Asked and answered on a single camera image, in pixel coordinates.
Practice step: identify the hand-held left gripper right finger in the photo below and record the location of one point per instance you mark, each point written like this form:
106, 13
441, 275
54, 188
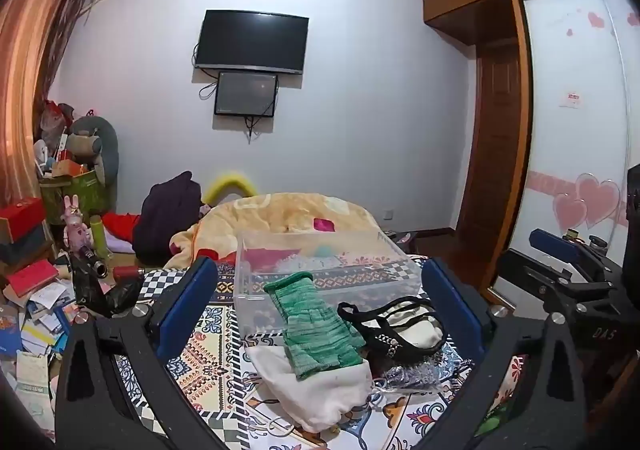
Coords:
456, 302

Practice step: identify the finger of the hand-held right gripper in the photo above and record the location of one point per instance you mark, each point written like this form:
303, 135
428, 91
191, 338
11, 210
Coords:
555, 242
540, 275

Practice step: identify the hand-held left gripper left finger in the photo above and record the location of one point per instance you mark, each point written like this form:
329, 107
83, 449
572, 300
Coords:
186, 312

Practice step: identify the black and white fabric bag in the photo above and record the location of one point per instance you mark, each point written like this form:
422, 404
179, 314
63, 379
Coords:
402, 330

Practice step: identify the green knitted glove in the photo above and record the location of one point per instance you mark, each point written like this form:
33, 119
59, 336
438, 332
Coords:
312, 330

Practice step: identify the clear plastic storage box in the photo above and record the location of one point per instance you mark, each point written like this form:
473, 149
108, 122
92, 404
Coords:
310, 270

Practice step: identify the white cloth pouch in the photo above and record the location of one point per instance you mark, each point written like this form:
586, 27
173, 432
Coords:
320, 390

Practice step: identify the patterned bed cover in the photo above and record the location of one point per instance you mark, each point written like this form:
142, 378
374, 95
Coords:
220, 360

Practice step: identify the red cylinder bottle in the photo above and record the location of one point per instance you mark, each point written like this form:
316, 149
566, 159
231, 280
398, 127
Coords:
129, 273

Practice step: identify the silver mesh pouch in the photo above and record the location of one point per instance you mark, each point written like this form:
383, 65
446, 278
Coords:
420, 375

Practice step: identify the black plastic bag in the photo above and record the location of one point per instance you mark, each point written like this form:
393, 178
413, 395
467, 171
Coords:
102, 290

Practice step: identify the dark purple backpack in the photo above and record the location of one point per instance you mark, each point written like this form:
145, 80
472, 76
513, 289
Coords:
167, 217

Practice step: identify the red cloth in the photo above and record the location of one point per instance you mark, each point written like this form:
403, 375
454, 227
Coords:
122, 225

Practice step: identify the green bottle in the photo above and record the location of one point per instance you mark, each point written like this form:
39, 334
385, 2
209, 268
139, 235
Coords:
97, 237

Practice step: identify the brown wooden door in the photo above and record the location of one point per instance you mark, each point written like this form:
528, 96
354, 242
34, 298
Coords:
492, 139

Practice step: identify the yellow printed blanket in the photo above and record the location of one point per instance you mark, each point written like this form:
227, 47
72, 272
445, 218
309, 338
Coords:
285, 217

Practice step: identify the pink bunny toy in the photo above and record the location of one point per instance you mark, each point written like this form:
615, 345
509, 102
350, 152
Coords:
76, 230

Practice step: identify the wooden wardrobe with heart doors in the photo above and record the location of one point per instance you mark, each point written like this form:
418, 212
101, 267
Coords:
565, 104

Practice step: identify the pile of papers and books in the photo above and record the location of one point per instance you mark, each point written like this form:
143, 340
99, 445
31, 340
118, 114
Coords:
35, 330

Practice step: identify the red book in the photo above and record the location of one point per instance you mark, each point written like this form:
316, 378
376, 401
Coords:
32, 277

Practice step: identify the red cardboard box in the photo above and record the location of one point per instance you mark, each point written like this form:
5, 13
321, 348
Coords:
22, 220

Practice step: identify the grey plush toy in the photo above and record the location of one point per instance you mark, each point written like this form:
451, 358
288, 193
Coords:
95, 144

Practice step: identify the orange curtain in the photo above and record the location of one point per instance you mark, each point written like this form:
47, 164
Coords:
30, 59

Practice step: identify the small black wall monitor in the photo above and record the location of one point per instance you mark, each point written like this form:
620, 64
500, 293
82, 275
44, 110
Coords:
246, 93

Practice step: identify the wall-mounted black television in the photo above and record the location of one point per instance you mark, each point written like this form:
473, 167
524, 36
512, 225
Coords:
250, 40

